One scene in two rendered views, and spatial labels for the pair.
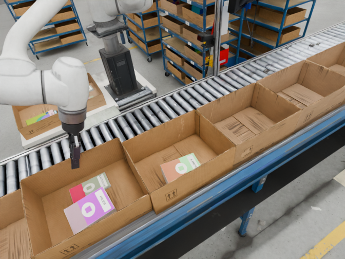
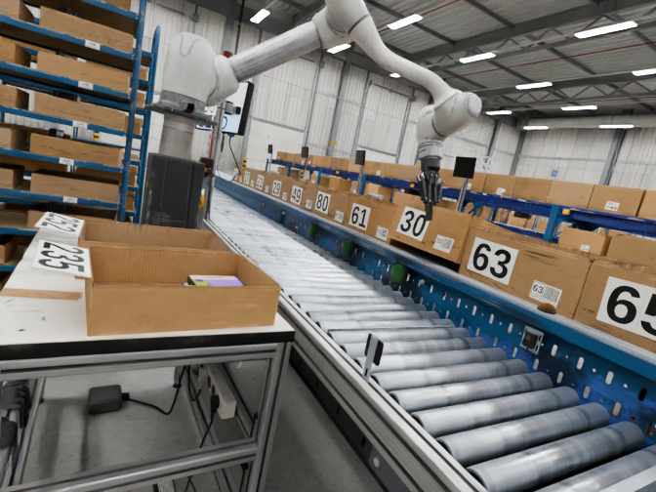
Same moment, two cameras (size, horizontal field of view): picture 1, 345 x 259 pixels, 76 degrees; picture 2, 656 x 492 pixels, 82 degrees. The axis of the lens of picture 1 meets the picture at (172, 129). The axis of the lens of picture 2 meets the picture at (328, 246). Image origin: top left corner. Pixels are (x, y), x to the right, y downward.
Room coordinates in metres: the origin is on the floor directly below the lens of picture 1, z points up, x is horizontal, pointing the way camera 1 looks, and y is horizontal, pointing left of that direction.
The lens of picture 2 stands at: (1.07, 1.83, 1.12)
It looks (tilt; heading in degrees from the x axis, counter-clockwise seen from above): 10 degrees down; 265
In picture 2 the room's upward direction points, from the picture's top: 11 degrees clockwise
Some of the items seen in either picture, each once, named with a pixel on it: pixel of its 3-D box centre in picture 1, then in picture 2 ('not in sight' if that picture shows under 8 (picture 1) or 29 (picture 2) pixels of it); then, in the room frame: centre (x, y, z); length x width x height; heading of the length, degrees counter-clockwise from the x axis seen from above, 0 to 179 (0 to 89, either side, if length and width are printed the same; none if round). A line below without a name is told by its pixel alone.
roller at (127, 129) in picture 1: (133, 139); (307, 268); (1.00, 0.26, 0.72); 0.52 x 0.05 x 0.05; 25
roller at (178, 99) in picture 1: (192, 112); (270, 242); (1.19, -0.15, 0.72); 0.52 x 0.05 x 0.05; 25
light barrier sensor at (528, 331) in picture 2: not in sight; (529, 341); (0.42, 0.92, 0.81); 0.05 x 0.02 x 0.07; 115
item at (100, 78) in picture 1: (85, 97); (141, 267); (1.52, 0.66, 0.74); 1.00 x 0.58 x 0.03; 118
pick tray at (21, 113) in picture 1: (38, 111); (182, 285); (1.31, 0.94, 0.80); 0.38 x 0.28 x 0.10; 30
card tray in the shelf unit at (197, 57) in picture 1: (205, 51); (76, 219); (2.35, -0.47, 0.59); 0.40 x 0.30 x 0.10; 23
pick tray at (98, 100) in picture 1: (79, 93); (154, 250); (1.48, 0.68, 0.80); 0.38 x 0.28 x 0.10; 26
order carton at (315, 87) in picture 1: (299, 94); (321, 199); (0.95, -0.72, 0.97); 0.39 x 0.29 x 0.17; 115
